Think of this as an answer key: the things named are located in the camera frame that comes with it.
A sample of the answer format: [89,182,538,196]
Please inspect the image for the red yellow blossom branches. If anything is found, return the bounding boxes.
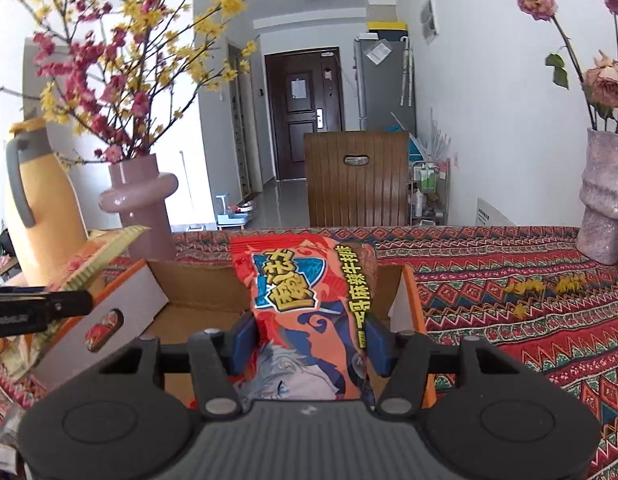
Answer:
[13,0,257,165]

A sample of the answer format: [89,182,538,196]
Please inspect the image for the red cardboard snack box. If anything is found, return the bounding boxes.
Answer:
[32,262,425,398]

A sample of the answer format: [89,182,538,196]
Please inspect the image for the wooden chair back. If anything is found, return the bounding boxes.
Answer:
[303,131,409,228]

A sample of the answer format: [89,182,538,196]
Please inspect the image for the textured pink vase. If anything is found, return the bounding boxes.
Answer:
[576,129,618,264]

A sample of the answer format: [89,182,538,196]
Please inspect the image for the fallen yellow petals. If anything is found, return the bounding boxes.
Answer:
[504,274,587,320]

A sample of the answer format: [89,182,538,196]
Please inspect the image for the pink glass vase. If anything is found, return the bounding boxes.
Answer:
[98,155,179,261]

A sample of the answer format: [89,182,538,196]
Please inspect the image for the dark entrance door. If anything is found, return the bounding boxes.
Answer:
[265,48,345,180]

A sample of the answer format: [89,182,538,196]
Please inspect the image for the yellow thermos jug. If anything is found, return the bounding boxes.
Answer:
[5,117,88,286]

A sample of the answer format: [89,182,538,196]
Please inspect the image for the grey refrigerator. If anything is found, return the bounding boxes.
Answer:
[353,36,416,133]

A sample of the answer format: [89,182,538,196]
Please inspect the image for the metal storage rack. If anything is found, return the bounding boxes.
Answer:
[407,109,451,227]

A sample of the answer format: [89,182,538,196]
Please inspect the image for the red anime snack bag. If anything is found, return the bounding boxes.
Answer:
[230,234,377,404]

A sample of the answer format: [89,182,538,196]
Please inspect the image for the patterned red tablecloth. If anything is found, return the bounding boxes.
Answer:
[17,228,618,479]

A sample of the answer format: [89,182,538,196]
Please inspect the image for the orange striped snack bar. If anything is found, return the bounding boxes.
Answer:
[0,226,150,380]

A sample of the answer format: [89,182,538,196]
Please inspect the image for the dried pink roses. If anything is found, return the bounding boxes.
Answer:
[515,0,618,136]

